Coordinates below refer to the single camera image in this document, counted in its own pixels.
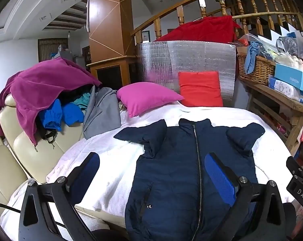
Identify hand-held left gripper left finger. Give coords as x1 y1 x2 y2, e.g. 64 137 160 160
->
18 152 101 241

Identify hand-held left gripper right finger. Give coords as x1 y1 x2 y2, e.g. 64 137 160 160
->
204 152 288 241

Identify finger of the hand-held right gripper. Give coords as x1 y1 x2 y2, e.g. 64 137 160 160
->
286 156 303 179

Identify navy blue zip jacket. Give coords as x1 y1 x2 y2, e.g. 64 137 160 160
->
114 118 266 241

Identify white fleece blanket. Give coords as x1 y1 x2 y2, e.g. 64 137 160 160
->
0 100 293 241

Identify grey garment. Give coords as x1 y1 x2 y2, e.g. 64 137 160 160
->
82 87 122 140

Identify bright blue garment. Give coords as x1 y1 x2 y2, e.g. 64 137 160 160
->
38 98 85 132

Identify teal garment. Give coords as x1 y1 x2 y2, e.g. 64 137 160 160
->
70 93 91 111

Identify rough wooden table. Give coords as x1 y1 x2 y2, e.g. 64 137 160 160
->
239 77 303 156

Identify white patterned pack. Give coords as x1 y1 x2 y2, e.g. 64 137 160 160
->
269 77 301 101

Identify cream leather sofa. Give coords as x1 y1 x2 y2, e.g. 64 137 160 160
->
0 94 132 234

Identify red pillow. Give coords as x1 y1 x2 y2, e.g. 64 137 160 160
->
178 71 223 108

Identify light blue cardboard box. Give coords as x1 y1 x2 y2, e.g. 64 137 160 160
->
274 63 303 91

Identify pink pillow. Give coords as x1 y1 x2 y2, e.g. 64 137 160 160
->
116 82 185 118

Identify magenta fleece garment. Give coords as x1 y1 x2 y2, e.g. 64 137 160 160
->
0 56 103 146

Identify wicker basket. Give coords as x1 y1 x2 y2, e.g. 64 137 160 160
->
237 53 276 83

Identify cream cloth bundle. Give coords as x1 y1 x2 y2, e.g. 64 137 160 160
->
274 53 303 72

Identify white refrigerator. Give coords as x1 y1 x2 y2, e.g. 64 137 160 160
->
75 56 87 70

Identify blue cloth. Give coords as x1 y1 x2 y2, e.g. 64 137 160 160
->
244 41 265 74

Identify clear dotted plastic bag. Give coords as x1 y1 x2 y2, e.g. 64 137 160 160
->
276 36 299 56

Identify silver foil insulation mat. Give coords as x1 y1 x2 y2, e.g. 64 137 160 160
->
136 40 237 107

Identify brown striped curtain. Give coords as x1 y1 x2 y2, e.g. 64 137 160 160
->
38 38 68 62

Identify white staircase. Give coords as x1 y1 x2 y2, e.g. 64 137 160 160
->
247 17 303 42

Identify red quilted blanket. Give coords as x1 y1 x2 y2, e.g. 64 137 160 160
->
153 15 242 44

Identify wooden panelled column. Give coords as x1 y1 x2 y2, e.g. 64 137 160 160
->
87 0 142 87

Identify wooden stair railing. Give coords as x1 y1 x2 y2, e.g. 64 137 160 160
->
131 0 303 43

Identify black strap bag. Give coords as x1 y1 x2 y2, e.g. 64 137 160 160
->
38 128 58 145

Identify black cable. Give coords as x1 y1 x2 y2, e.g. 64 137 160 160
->
0 203 21 214

